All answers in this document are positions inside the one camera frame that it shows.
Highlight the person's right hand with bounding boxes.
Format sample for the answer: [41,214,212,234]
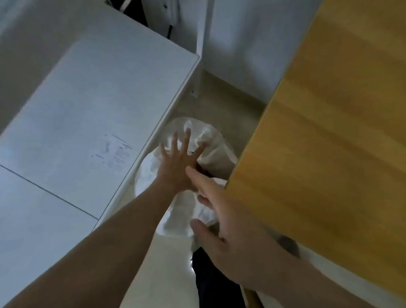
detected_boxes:
[186,166,299,288]

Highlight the person's left hand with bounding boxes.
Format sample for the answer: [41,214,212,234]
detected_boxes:
[156,128,207,194]

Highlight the large white plastic bag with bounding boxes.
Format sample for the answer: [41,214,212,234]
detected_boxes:
[134,116,239,239]

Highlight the person's left forearm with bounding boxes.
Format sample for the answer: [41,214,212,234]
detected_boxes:
[3,181,178,308]

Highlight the person's black trousers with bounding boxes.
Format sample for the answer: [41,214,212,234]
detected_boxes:
[190,247,254,308]

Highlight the white printed label sticker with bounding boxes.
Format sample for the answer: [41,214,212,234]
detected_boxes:
[90,133,134,172]

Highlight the white metal shelf rack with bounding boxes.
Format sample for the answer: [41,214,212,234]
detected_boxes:
[0,0,216,300]

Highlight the wooden table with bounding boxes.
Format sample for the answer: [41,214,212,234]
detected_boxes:
[224,0,406,294]

